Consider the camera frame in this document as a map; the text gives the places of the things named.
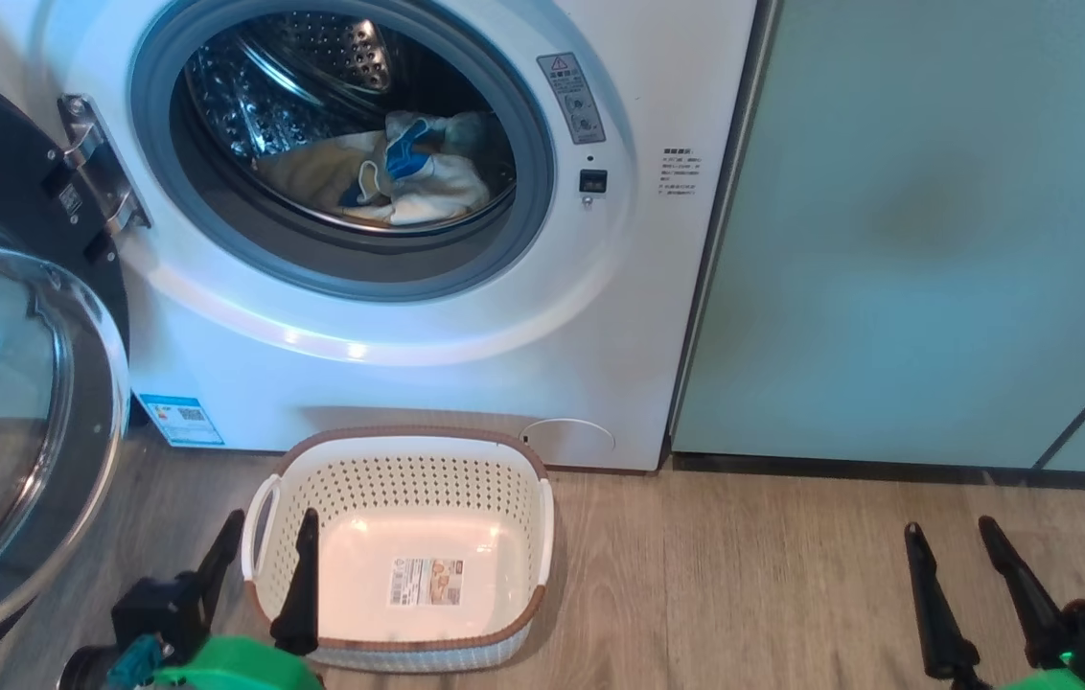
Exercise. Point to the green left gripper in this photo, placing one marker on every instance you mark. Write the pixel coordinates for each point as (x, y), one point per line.
(241, 666)

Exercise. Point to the dark round washing machine door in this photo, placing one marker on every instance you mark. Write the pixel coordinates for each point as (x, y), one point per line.
(15, 412)

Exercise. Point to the white and blue garment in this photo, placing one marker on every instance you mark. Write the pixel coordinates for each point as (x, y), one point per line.
(437, 187)

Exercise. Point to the basket product label sticker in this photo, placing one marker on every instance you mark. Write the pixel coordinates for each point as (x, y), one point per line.
(426, 582)

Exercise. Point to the white perforated laundry basket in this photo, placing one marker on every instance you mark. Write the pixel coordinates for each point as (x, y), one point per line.
(408, 489)

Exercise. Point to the white front-load washing machine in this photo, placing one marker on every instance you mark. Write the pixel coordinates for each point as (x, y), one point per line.
(600, 335)

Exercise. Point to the metal door hinge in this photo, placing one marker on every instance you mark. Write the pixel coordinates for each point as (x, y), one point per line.
(102, 163)

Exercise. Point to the blue energy label sticker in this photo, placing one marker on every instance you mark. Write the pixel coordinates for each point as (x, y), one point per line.
(180, 420)

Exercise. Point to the wide pale cabinet front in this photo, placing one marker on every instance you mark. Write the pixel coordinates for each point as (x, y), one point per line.
(907, 240)

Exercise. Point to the grey warning label sticker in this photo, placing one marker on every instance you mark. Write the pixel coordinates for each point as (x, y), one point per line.
(573, 96)

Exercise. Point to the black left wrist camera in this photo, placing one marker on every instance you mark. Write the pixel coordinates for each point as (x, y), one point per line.
(159, 613)

